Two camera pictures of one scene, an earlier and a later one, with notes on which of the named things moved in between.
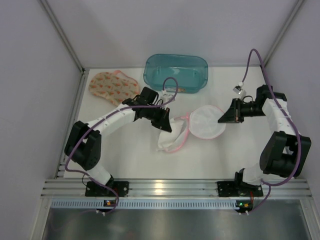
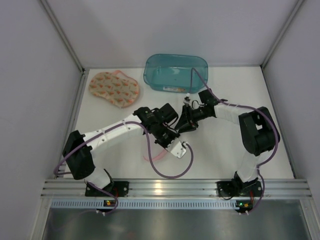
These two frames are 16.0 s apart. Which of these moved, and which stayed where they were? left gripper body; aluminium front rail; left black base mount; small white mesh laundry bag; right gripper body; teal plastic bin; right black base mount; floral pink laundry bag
Moved: left gripper body; small white mesh laundry bag; right gripper body
Stayed: left black base mount; teal plastic bin; aluminium front rail; right black base mount; floral pink laundry bag
